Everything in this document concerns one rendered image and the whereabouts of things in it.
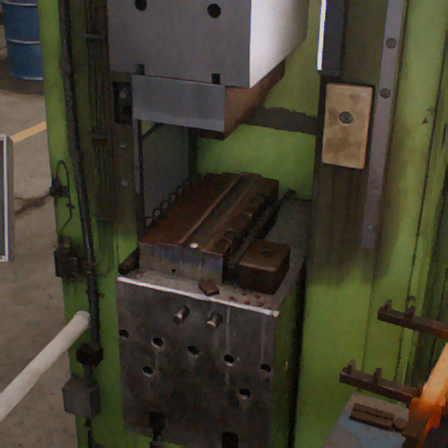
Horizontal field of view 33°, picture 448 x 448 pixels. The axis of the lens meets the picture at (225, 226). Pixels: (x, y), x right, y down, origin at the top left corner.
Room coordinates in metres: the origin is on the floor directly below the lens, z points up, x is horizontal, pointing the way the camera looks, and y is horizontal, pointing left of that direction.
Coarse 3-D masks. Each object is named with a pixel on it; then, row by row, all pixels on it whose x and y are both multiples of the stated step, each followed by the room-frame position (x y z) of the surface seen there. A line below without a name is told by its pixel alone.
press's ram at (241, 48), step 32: (128, 0) 1.48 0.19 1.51; (160, 0) 1.46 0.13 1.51; (192, 0) 1.44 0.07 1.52; (224, 0) 1.42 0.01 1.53; (256, 0) 1.42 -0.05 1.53; (288, 0) 1.62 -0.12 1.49; (128, 32) 1.49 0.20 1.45; (160, 32) 1.46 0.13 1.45; (192, 32) 1.44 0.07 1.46; (224, 32) 1.42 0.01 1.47; (256, 32) 1.43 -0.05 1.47; (288, 32) 1.64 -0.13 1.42; (128, 64) 1.49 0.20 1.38; (160, 64) 1.46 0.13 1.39; (192, 64) 1.44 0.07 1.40; (224, 64) 1.42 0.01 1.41; (256, 64) 1.43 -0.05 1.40
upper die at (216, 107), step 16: (144, 80) 1.47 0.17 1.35; (160, 80) 1.46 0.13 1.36; (176, 80) 1.45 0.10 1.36; (272, 80) 1.71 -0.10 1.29; (144, 96) 1.47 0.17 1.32; (160, 96) 1.46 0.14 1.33; (176, 96) 1.45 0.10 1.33; (192, 96) 1.44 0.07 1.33; (208, 96) 1.43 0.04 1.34; (224, 96) 1.42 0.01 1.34; (240, 96) 1.50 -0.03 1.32; (256, 96) 1.60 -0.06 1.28; (144, 112) 1.48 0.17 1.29; (160, 112) 1.46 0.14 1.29; (176, 112) 1.45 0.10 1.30; (192, 112) 1.44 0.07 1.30; (208, 112) 1.43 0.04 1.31; (224, 112) 1.42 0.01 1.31; (240, 112) 1.50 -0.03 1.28; (208, 128) 1.43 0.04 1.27; (224, 128) 1.42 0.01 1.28
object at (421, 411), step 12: (444, 348) 1.06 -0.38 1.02; (444, 360) 1.03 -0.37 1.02; (432, 372) 1.00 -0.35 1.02; (444, 372) 1.00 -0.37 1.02; (432, 384) 0.97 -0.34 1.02; (444, 384) 0.97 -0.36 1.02; (420, 396) 0.93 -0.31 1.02; (432, 396) 0.94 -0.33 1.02; (420, 408) 0.89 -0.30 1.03; (432, 408) 0.89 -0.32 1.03; (408, 420) 0.87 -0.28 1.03; (420, 420) 0.87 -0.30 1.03; (432, 420) 0.90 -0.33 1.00; (408, 432) 0.84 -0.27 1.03; (420, 432) 0.84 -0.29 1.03; (408, 444) 0.83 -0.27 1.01; (420, 444) 0.86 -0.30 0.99
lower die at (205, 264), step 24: (192, 192) 1.75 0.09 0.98; (216, 192) 1.73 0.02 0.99; (264, 192) 1.73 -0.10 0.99; (168, 216) 1.61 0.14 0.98; (192, 216) 1.60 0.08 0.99; (240, 216) 1.60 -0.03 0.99; (144, 240) 1.49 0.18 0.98; (168, 240) 1.48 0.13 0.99; (216, 240) 1.48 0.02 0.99; (240, 240) 1.53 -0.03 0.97; (144, 264) 1.48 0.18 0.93; (168, 264) 1.46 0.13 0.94; (192, 264) 1.44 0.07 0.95; (216, 264) 1.42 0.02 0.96
